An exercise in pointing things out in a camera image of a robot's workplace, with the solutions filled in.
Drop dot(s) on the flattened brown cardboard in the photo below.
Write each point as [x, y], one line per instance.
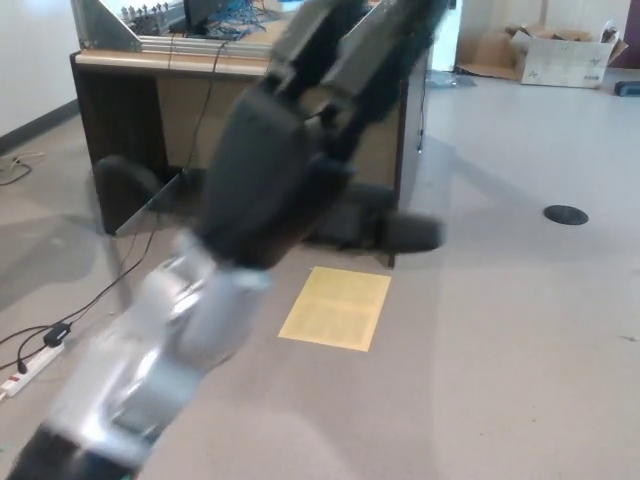
[482, 55]

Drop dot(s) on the aluminium profile frame with gussets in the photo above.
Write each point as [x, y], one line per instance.
[107, 30]

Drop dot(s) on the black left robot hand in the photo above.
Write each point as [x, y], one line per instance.
[260, 175]

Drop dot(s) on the yellow paper sheet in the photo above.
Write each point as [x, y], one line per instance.
[335, 307]

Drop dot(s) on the black power adapter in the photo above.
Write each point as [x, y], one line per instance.
[57, 334]

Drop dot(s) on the open white cardboard box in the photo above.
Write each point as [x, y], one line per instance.
[565, 67]

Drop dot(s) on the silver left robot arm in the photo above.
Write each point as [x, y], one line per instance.
[165, 325]

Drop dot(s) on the clear plastic sheet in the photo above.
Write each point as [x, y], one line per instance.
[450, 80]

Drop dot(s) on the white power strip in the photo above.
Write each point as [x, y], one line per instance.
[35, 367]

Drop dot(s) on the small blue object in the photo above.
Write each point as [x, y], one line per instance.
[627, 90]

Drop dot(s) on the row of metal connectors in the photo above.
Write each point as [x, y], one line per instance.
[150, 17]

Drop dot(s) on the black computer monitor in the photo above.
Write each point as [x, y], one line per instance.
[195, 12]

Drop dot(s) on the box with fiducial tag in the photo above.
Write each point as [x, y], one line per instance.
[289, 4]

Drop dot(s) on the round black floor cover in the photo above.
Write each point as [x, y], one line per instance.
[566, 215]

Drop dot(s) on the dark wooden desk beige top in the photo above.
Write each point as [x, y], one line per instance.
[125, 100]

